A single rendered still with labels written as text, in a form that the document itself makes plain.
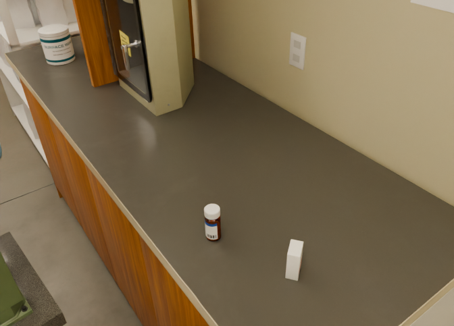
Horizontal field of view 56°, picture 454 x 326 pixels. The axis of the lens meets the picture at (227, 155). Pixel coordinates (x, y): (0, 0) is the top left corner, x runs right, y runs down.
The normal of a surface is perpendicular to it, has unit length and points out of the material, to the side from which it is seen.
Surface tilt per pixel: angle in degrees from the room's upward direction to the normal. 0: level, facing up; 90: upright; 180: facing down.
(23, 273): 0
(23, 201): 0
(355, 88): 90
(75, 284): 0
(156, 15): 90
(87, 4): 90
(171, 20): 90
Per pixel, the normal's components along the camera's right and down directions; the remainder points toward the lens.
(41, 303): -0.03, -0.81
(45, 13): 0.45, 0.55
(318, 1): -0.81, 0.36
